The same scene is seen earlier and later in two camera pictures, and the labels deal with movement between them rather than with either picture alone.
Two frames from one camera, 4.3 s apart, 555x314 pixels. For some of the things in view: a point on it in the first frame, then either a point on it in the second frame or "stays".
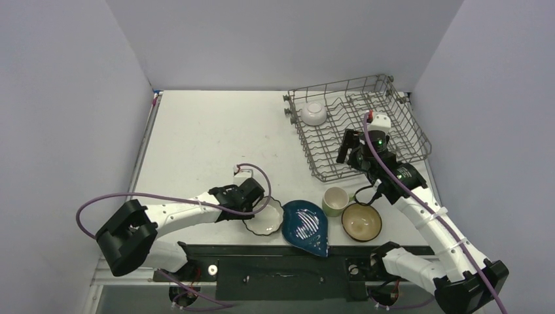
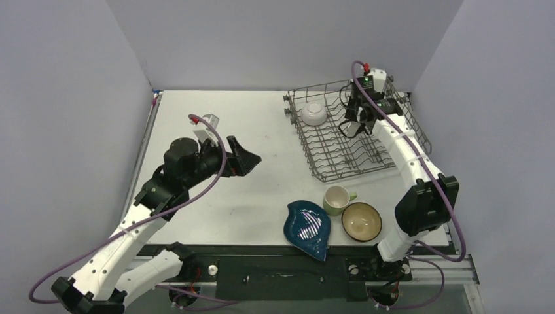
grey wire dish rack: [323, 114] stays
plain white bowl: [313, 113] stays
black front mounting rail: [271, 273] stays
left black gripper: [245, 216] to [240, 162]
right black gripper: [355, 152] to [355, 114]
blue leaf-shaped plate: [305, 225] stays
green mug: [335, 200] stays
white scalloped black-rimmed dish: [268, 221] to [352, 129]
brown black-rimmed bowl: [361, 222] stays
